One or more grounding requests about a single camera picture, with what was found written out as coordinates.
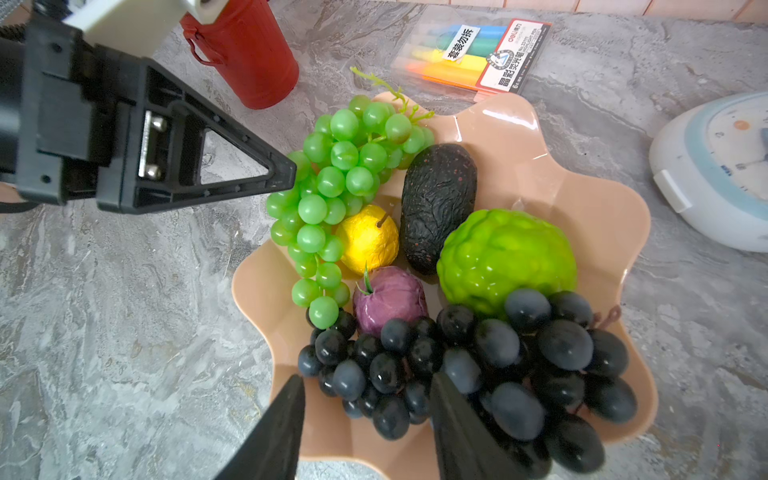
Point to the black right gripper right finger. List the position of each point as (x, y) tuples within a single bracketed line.
[(464, 447)]

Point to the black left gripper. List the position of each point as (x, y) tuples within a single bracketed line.
[(124, 131)]

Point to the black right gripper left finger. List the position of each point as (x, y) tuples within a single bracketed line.
[(271, 450)]

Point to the black fake grape bunch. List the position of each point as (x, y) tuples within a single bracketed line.
[(527, 375)]

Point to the purple fake fig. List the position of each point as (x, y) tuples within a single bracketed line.
[(387, 293)]

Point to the green fake grape bunch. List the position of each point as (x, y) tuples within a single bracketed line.
[(341, 167)]

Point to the green bumpy fake fruit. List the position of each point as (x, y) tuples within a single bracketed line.
[(495, 252)]

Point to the yellow fake lemon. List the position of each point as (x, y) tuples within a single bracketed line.
[(370, 240)]

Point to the dark fake avocado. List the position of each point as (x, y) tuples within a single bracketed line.
[(438, 195)]

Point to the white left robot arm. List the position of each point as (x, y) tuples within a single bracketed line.
[(136, 29)]

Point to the pink wavy fruit bowl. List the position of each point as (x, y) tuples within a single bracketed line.
[(606, 223)]

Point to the red metal pencil cup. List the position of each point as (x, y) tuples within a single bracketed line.
[(248, 49)]

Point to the pack of colour highlighters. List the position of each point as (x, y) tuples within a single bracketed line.
[(471, 50)]

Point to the white blue alarm clock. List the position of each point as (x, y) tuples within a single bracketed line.
[(710, 164)]

